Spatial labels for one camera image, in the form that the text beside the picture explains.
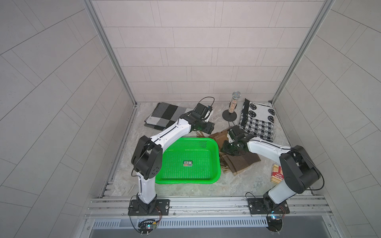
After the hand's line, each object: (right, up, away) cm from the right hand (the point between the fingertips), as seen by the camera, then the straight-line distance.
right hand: (220, 150), depth 89 cm
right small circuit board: (+22, -29, -21) cm, 42 cm away
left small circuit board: (-37, -28, -24) cm, 52 cm away
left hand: (-6, +15, -1) cm, 16 cm away
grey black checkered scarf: (-38, +22, +16) cm, 47 cm away
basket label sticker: (-20, -6, -5) cm, 21 cm away
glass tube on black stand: (+9, +21, +18) cm, 29 cm away
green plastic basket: (-9, -8, -3) cm, 13 cm away
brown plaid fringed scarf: (+6, -6, -7) cm, 11 cm away
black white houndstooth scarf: (+28, +18, +13) cm, 36 cm away
